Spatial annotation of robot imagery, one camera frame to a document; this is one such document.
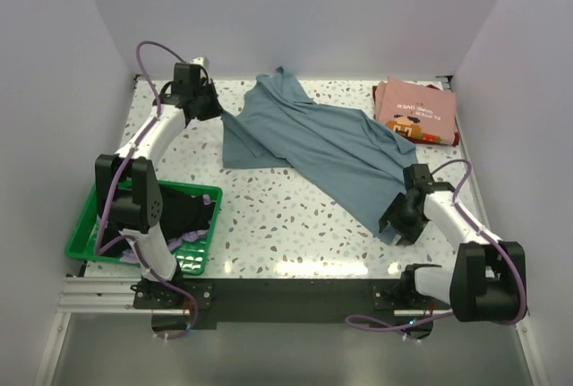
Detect lavender garment in basket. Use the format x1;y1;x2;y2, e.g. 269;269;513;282
91;193;216;266

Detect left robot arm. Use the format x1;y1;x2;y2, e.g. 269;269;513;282
94;57;223;307

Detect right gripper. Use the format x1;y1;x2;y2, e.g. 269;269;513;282
378;193;429;245

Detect green plastic basket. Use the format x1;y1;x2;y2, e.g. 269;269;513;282
64;180;223;276

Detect aluminium frame rail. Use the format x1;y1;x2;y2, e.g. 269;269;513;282
58;277;448;316

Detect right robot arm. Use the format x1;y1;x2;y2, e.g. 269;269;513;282
379;164;527;324

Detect blue t-shirt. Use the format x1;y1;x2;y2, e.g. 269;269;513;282
222;67;417;244

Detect black garment in basket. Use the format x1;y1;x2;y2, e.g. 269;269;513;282
96;186;214;260

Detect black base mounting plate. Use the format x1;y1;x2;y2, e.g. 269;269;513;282
131;279;449;332

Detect red folded t-shirt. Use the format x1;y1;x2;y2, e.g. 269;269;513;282
380;83;461;148

